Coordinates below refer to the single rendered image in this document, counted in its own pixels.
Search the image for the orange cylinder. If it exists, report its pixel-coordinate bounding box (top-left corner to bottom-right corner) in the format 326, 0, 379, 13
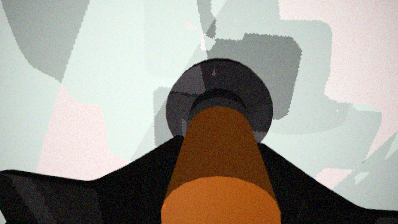
161, 106, 281, 224

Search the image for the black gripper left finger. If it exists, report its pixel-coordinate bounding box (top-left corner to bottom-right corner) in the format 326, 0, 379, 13
0, 135, 184, 224

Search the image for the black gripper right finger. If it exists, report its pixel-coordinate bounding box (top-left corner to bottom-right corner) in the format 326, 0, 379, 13
257, 143, 398, 224

